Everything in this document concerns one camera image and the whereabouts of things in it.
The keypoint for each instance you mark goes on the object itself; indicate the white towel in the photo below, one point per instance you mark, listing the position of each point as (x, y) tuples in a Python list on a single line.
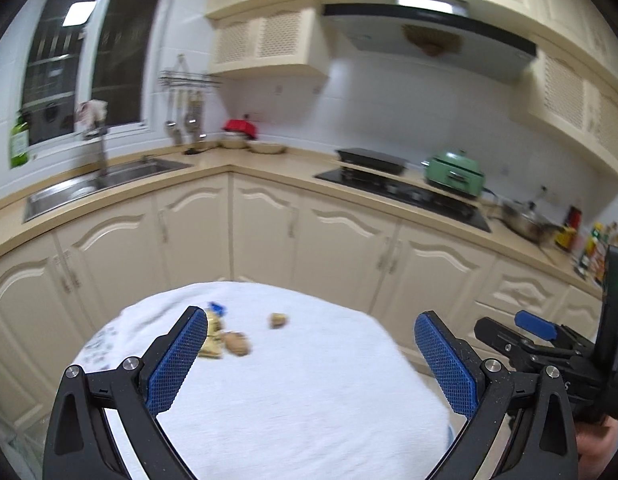
[(299, 400)]

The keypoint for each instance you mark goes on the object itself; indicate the green glass bottle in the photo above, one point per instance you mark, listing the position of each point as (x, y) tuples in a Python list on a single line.
[(19, 145)]

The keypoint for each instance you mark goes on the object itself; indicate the cream bowl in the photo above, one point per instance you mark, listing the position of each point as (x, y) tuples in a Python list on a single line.
[(233, 142)]

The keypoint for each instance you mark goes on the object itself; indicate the person's right hand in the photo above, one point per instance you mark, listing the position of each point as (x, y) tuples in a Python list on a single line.
[(596, 442)]

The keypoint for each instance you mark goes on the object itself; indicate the black gas stove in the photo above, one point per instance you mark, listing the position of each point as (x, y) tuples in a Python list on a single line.
[(414, 195)]

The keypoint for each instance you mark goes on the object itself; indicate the small lattice door cabinet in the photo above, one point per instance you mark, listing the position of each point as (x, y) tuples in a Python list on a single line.
[(269, 40)]

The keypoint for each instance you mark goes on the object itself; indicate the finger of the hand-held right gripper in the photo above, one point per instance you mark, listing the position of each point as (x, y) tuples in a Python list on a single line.
[(496, 335), (536, 324)]

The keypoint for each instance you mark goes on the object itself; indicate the pink white rag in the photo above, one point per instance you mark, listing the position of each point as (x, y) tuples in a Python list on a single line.
[(91, 112)]

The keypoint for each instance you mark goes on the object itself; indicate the metal faucet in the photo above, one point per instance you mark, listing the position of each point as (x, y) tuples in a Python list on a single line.
[(101, 155)]

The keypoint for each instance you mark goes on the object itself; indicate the tall lattice door cabinet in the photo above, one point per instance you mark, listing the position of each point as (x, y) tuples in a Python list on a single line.
[(584, 105)]

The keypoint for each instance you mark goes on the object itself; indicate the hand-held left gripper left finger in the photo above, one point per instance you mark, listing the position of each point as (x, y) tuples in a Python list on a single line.
[(176, 360)]

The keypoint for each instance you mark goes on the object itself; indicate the green electric pot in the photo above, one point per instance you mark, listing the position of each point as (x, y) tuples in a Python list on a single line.
[(454, 175)]

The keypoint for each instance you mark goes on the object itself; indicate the kitchen window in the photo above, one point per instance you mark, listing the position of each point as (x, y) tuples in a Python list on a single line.
[(124, 60)]

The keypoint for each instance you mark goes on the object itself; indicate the shallow cream plate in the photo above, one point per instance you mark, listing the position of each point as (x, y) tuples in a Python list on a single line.
[(266, 148)]

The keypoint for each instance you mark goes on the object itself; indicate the hanging metal kitchen utensil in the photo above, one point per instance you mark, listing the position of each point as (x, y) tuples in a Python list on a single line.
[(169, 120), (178, 134), (190, 116), (199, 131)]

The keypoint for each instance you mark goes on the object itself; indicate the black grill pan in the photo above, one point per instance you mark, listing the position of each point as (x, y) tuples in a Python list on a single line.
[(373, 159)]

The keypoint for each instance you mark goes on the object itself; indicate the cream lower kitchen cabinets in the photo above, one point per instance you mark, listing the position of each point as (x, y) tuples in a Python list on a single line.
[(269, 230)]

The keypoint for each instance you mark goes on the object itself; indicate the range hood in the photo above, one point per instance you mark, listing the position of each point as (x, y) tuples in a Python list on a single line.
[(439, 40)]

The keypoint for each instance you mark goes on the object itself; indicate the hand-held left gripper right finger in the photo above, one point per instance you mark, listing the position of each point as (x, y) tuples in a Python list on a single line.
[(446, 365)]

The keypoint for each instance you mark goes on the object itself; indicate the biscuit packet with blue label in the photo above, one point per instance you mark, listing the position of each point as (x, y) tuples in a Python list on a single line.
[(214, 332)]

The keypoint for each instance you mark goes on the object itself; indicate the round table with floral cloth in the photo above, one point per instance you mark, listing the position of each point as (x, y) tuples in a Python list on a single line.
[(96, 347)]

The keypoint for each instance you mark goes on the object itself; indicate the brown crumpled lump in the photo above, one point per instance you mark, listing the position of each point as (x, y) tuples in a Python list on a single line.
[(278, 320), (237, 344)]

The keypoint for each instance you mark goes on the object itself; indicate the steel kitchen sink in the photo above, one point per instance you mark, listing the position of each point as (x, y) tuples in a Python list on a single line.
[(129, 172)]

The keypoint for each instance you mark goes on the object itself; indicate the steel cooking pot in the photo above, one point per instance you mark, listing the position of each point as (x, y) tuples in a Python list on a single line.
[(526, 225)]

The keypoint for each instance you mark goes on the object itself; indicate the green capped seasoning bottle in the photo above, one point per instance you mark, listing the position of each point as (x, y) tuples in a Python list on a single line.
[(595, 245)]

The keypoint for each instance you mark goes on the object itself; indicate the wall utensil rack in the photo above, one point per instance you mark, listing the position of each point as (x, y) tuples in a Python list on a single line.
[(189, 79)]

